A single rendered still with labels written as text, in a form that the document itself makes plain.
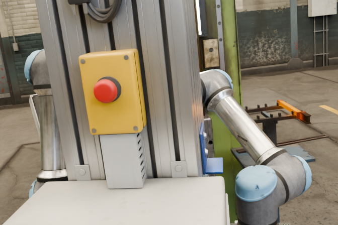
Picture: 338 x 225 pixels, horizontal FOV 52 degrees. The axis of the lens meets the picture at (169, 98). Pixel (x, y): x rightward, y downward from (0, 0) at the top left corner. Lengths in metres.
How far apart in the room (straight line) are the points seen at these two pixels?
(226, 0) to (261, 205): 1.46
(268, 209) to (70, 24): 0.73
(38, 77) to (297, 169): 0.84
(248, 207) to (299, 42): 7.94
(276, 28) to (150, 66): 8.06
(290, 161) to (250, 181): 0.17
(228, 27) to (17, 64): 6.55
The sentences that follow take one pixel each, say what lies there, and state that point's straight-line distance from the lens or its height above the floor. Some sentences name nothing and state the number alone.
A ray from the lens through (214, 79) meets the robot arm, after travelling 1.26.
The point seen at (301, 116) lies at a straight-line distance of 1.96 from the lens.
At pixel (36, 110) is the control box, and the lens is 1.88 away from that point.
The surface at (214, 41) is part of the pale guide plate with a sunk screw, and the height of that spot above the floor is 1.34.
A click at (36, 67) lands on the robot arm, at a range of 1.17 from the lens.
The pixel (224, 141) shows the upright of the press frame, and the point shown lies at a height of 0.68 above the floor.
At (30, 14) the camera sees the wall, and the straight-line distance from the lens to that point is 8.15.
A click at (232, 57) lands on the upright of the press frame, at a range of 2.24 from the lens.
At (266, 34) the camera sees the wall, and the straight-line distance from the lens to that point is 8.52.
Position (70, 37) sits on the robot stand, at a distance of 0.63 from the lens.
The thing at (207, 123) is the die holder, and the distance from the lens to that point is 2.06.
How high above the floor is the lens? 1.51
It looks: 13 degrees down
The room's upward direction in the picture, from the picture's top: 6 degrees counter-clockwise
